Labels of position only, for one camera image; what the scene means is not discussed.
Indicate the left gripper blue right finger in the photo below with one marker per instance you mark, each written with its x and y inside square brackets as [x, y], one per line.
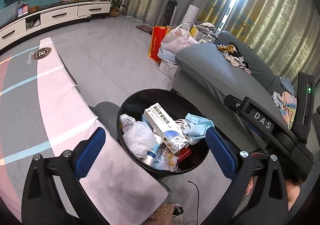
[257, 193]

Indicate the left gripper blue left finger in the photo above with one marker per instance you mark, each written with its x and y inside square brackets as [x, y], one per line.
[41, 202]

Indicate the blue face mask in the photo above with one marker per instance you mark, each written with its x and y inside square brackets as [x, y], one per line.
[195, 127]

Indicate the white blue medicine box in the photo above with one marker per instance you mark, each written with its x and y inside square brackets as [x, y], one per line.
[166, 128]

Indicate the clear blue plastic wrapper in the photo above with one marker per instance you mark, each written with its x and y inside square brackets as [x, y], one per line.
[165, 159]

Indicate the red cigarette box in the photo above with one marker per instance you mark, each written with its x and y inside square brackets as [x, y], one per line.
[183, 154]

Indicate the white paper cup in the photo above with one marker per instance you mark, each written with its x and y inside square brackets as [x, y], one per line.
[151, 155]

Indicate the black trash bin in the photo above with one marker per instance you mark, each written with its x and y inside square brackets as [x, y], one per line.
[177, 107]

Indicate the person right hand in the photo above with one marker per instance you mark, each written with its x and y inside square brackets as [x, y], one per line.
[293, 191]

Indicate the white power strip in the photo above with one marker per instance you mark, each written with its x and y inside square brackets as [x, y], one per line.
[177, 215]

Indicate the grey sofa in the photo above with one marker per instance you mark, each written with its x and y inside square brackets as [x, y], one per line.
[205, 78]

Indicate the clothes pile on sofa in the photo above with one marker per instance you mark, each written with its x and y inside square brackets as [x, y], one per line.
[232, 54]

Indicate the cardboard box by sofa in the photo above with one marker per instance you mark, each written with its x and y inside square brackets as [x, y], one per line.
[169, 69]

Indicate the white pink plastic bag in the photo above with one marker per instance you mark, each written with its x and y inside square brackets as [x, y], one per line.
[175, 40]

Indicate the red paper shopping bag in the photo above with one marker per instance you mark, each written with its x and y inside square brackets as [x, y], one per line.
[158, 33]

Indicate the white tv stand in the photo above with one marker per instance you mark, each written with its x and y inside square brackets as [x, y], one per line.
[51, 16]

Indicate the upright vacuum cleaner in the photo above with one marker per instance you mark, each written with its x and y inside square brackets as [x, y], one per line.
[170, 12]

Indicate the potted plant by curtain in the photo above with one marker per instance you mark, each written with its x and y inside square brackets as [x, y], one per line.
[116, 5]

